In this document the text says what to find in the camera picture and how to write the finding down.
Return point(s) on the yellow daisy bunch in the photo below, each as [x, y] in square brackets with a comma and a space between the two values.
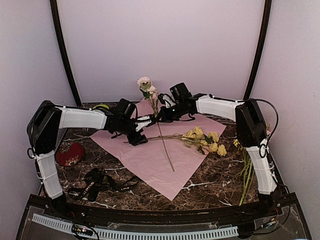
[194, 138]

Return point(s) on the black printed ribbon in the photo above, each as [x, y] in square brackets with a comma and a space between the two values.
[97, 181]

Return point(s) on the green plastic bowl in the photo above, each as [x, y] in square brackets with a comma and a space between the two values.
[101, 106]

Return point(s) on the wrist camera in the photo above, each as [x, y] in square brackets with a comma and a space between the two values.
[180, 92]
[125, 108]

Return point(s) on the red floral dish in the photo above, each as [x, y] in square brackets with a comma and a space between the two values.
[69, 154]

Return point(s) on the white slotted cable duct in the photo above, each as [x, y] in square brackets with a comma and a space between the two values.
[118, 231]

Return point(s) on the small yellow filler flowers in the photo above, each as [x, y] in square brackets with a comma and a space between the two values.
[247, 172]

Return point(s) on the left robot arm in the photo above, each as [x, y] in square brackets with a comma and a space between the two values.
[49, 118]

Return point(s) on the right black frame post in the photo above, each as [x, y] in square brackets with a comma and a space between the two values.
[259, 48]

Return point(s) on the black frame post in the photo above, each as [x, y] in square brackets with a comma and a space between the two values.
[259, 48]
[63, 51]

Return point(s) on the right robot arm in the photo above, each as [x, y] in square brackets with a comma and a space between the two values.
[251, 128]

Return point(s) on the black front rail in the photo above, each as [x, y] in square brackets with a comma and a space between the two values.
[286, 207]

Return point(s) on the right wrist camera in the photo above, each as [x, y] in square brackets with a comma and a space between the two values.
[180, 92]

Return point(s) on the pink wrapping paper sheet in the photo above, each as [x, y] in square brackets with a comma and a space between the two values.
[166, 165]

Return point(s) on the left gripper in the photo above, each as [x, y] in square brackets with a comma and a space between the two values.
[138, 139]

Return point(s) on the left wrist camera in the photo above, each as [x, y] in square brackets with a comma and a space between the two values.
[125, 108]

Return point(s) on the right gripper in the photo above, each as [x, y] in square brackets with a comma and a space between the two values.
[165, 118]

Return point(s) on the left black frame post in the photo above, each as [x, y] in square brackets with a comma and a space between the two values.
[63, 51]

